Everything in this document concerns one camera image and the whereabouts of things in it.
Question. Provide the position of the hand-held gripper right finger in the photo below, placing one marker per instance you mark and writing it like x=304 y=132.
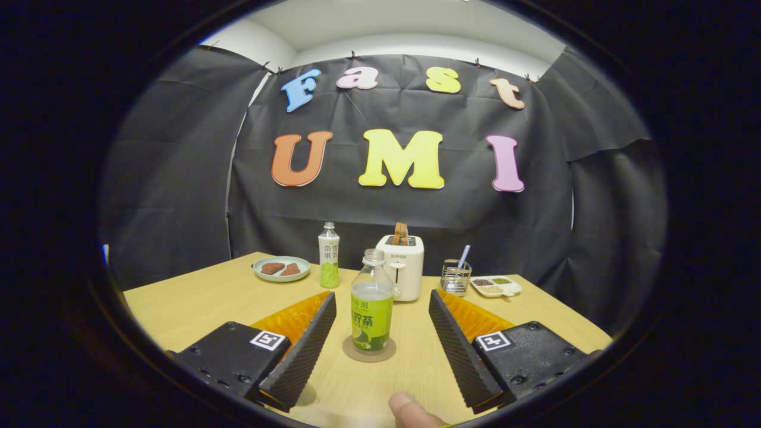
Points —
x=464 y=356

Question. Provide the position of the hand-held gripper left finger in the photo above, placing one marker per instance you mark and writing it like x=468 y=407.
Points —
x=303 y=356

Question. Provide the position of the round brown coaster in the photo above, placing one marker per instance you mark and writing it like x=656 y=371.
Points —
x=351 y=355

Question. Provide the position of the green label juice bottle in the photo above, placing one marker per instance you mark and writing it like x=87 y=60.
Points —
x=371 y=321

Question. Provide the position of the slim capped green bottle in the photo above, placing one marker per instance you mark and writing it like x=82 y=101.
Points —
x=329 y=261

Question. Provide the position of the white divided dish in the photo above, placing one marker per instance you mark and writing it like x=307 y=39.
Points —
x=496 y=287

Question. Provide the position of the pale green plate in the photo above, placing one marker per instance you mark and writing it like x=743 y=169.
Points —
x=279 y=278

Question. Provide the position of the brown meat piece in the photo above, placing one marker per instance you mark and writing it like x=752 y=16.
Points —
x=273 y=268
x=291 y=270

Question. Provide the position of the white blue utensil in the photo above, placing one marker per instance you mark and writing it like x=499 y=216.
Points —
x=464 y=255

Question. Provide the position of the white toaster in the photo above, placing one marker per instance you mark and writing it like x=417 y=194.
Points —
x=407 y=267

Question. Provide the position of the wooden table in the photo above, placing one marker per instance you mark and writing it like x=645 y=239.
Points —
x=208 y=303

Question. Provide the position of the brown toast slice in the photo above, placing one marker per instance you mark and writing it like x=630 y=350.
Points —
x=400 y=233

